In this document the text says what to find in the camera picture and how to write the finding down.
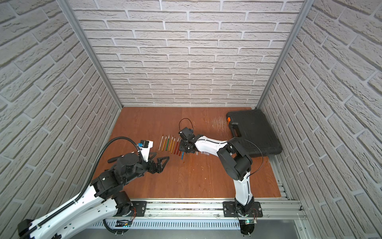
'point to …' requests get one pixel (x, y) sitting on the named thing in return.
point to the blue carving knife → (182, 155)
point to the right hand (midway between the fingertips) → (183, 147)
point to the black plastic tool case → (251, 129)
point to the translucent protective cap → (205, 153)
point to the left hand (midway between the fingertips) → (165, 154)
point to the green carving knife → (167, 143)
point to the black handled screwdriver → (112, 159)
